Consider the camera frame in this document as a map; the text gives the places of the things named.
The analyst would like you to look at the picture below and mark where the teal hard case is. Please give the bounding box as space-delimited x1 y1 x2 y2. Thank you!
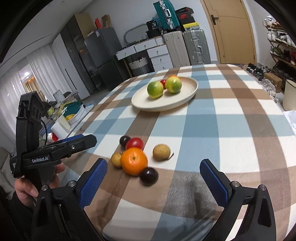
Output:
154 0 181 30

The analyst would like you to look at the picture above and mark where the oval mirror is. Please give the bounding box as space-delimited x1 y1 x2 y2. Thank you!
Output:
123 23 148 45

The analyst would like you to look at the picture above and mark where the silver suitcase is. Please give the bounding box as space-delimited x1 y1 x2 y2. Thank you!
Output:
183 29 211 65

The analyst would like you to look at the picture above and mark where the checkered tablecloth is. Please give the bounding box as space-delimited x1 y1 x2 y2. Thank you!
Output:
61 64 295 240

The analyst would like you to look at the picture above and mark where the green lime left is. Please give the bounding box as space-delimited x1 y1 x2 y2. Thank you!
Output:
147 81 164 98

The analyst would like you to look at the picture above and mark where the white laundry basket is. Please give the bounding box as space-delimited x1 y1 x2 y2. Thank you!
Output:
128 57 151 76

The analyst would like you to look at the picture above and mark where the dark grey refrigerator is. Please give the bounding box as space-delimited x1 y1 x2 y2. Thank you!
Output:
84 28 130 91

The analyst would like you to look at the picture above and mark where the cardboard box on floor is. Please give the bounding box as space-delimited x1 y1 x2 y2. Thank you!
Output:
264 73 282 93

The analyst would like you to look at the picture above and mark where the dark plum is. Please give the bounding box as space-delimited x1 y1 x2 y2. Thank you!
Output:
139 167 159 186
119 136 131 149

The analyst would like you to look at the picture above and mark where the black glass cabinet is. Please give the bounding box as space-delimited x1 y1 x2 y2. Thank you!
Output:
61 16 106 94

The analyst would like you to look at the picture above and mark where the shoe rack with shoes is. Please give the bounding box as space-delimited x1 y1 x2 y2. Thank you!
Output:
262 16 295 82

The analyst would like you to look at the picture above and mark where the orange mandarin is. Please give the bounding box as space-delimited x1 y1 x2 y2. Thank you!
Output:
120 148 148 176

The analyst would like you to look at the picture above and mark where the white bucket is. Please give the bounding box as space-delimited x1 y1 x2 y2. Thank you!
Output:
283 79 296 111

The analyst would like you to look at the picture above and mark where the person's left hand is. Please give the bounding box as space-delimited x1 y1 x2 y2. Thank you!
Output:
15 164 65 207

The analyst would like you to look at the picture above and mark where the red tomato on table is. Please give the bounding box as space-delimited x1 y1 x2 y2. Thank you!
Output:
125 138 144 150

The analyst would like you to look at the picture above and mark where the beige suitcase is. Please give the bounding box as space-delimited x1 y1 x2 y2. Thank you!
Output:
163 31 191 68

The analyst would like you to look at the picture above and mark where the white drawer desk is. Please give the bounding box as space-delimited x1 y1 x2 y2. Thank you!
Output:
116 36 173 72

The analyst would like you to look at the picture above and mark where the red tomato on plate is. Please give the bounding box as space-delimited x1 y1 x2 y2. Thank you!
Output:
160 79 166 89

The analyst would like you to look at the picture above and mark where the cream oval plate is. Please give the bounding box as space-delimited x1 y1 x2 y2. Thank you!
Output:
132 77 199 112

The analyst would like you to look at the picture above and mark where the wooden door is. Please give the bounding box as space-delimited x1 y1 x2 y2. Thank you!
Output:
201 0 256 64

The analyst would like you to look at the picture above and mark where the yellow-green lime right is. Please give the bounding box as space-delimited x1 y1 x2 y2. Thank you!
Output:
166 77 182 93

